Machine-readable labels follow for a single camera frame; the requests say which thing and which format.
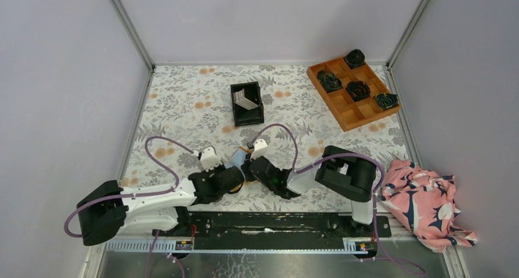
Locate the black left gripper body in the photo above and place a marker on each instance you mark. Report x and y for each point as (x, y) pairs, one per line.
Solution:
(217, 170)

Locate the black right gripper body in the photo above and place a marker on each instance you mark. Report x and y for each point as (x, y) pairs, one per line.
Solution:
(271, 186)

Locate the yellow leather card holder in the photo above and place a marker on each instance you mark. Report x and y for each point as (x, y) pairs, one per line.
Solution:
(238, 158)

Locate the black plastic card box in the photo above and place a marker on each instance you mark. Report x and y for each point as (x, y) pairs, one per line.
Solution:
(241, 116)

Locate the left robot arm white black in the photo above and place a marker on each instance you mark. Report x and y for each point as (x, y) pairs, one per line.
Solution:
(112, 210)

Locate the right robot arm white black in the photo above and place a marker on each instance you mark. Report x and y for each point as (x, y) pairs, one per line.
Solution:
(346, 173)

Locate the stack of credit cards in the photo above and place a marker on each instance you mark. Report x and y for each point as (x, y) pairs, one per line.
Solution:
(241, 99)

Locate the floral patterned table mat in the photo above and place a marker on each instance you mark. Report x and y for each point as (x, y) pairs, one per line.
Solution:
(189, 108)

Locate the rolled green tie left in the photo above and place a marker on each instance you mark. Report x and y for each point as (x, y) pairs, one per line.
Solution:
(329, 81)

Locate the rolled green tie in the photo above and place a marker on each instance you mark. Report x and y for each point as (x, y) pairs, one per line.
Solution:
(329, 81)
(386, 101)

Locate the orange wooden compartment tray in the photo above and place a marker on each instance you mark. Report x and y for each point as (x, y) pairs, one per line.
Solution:
(350, 114)

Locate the rolled dark tie centre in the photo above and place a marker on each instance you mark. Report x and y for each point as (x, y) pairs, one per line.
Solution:
(358, 90)

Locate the rolled dark tie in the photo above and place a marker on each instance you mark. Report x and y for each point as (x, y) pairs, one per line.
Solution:
(355, 59)
(358, 90)

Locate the rolled green tie right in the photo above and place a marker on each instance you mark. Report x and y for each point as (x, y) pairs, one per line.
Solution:
(386, 101)

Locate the rolled dark tie top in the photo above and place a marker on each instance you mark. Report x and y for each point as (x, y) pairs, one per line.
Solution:
(355, 59)

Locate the pink patterned cloth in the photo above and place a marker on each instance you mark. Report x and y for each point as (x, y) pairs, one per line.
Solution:
(423, 202)

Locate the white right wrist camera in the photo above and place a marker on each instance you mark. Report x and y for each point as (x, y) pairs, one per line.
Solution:
(257, 148)

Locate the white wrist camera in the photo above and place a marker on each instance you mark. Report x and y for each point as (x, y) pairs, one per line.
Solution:
(208, 158)
(257, 148)

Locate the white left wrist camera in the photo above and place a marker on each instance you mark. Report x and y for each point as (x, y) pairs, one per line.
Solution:
(208, 158)

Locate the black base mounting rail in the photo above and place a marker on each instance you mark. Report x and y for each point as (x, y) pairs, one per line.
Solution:
(310, 231)

